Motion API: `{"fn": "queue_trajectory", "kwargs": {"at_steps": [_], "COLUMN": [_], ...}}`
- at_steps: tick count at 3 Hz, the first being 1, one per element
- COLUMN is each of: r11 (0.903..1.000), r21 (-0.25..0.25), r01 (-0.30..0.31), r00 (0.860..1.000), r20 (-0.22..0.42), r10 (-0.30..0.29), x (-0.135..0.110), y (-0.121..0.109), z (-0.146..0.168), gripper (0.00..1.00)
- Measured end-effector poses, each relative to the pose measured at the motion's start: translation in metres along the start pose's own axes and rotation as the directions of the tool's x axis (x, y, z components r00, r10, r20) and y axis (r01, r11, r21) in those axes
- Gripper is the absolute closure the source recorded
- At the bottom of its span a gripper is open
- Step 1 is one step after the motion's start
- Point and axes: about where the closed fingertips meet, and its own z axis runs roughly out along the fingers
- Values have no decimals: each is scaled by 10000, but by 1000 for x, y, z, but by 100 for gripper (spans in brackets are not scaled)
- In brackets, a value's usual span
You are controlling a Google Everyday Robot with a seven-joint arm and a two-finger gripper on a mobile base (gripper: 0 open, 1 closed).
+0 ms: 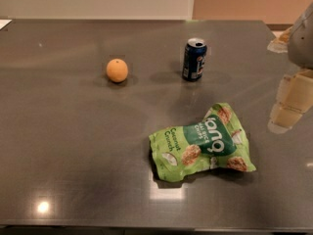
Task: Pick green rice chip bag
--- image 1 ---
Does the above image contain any orange fruit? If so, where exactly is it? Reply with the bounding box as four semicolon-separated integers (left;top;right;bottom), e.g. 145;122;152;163
106;59;128;82

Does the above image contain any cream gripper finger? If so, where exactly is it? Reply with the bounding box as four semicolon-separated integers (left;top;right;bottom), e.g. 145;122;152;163
267;27;291;53
268;69;313;134

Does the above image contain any blue soda can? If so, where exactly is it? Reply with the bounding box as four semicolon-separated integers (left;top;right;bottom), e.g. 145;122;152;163
182;37;207;81

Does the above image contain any green rice chip bag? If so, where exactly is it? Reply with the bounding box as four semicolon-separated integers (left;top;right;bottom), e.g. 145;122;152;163
149;103;256;182

